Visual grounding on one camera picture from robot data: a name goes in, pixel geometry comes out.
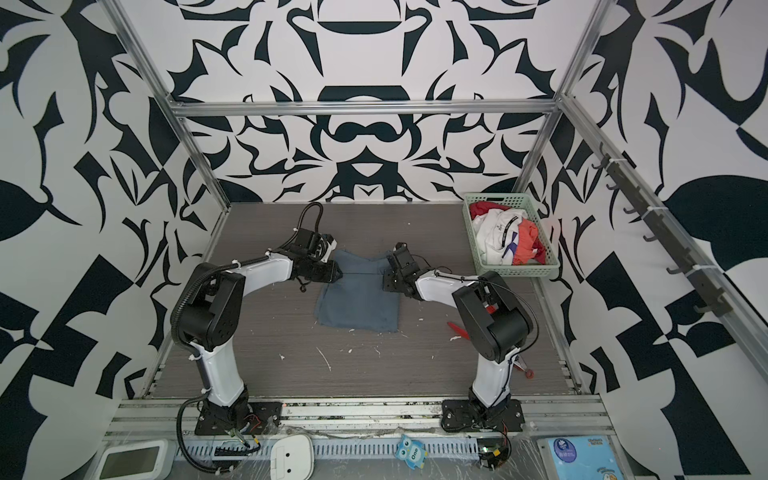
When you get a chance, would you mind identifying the grey blue t shirt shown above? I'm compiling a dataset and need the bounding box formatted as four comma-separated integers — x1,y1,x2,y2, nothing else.
314,251,400,333

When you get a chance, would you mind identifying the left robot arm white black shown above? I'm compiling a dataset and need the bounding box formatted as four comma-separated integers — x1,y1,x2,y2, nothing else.
170,202,342,429

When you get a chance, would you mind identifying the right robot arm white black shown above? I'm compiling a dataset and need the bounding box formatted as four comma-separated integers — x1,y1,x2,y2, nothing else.
383,243,539,432

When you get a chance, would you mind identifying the white t shirt in basket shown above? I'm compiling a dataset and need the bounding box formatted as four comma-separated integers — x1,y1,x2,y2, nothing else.
471,209,528,265

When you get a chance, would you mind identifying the red t shirt in basket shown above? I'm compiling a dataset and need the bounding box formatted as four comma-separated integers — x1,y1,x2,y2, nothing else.
469,201,546,266

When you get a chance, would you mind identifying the green plastic basket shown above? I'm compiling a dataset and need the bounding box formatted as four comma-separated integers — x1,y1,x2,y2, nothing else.
462,193,560,278

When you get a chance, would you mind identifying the red pen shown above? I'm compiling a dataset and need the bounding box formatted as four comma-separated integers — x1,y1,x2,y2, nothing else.
447,322,534,379

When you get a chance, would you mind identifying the blue owl toy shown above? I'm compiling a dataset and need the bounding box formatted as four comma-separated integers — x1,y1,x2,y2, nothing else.
394,434,428,470

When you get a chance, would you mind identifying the white box device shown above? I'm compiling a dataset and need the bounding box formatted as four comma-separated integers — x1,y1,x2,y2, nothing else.
270,434,315,480

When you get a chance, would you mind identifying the blue labelled box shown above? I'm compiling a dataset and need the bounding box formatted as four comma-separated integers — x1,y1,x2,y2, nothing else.
537,435,625,480

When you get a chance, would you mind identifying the white tablet screen device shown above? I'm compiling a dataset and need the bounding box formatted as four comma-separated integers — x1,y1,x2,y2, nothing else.
93,439,176,480

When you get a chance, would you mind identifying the horizontal aluminium frame bar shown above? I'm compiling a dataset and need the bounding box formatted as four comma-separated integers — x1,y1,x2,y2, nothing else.
170,99,556,118

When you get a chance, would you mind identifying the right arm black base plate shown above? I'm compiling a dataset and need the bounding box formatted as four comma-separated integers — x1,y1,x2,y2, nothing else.
440,398,526,433

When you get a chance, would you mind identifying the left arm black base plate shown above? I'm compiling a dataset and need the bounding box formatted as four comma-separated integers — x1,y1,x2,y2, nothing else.
194,401,283,436

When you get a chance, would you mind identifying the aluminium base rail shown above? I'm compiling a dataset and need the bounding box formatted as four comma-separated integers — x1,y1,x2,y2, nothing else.
104,395,615,441

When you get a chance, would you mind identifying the black wall hook rack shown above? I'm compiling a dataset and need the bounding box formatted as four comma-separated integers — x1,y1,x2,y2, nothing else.
594,145,733,317

